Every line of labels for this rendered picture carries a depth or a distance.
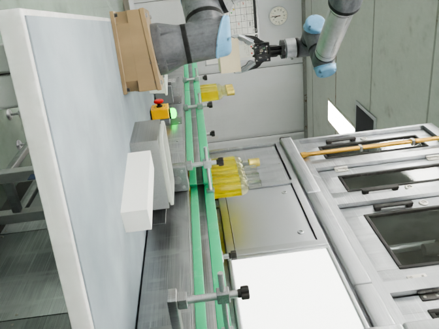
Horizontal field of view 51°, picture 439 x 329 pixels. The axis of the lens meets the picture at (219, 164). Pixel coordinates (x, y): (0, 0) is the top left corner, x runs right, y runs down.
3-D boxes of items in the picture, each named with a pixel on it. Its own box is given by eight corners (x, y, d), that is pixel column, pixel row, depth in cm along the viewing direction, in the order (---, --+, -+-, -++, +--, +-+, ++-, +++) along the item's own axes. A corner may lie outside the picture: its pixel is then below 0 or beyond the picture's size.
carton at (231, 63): (217, 40, 171) (238, 38, 171) (215, 40, 186) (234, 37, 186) (221, 74, 174) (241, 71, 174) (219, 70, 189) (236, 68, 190)
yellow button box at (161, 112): (152, 126, 189) (170, 124, 189) (149, 109, 186) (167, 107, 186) (153, 120, 195) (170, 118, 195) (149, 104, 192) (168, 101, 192)
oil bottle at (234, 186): (191, 202, 168) (249, 195, 168) (189, 188, 165) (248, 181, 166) (191, 194, 173) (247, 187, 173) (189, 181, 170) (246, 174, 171)
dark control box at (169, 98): (155, 105, 214) (173, 102, 214) (152, 88, 210) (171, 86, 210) (156, 99, 221) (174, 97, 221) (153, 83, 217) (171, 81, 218)
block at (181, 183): (168, 194, 156) (189, 191, 156) (164, 169, 152) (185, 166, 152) (169, 188, 159) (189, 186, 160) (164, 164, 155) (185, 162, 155)
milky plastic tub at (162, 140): (144, 212, 137) (174, 208, 137) (130, 143, 127) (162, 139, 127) (148, 184, 153) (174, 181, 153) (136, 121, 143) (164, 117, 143)
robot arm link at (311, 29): (332, 36, 162) (326, 53, 172) (323, 10, 165) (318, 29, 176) (310, 40, 161) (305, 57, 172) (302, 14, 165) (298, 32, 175)
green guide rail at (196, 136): (187, 168, 158) (210, 165, 158) (186, 165, 157) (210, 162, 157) (183, 55, 315) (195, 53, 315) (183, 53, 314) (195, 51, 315)
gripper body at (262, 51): (253, 42, 172) (285, 39, 173) (251, 42, 181) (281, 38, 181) (255, 63, 175) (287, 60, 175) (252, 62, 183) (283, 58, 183)
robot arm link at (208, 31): (189, 49, 130) (236, 40, 130) (181, 10, 134) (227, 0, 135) (193, 71, 141) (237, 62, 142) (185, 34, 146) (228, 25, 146)
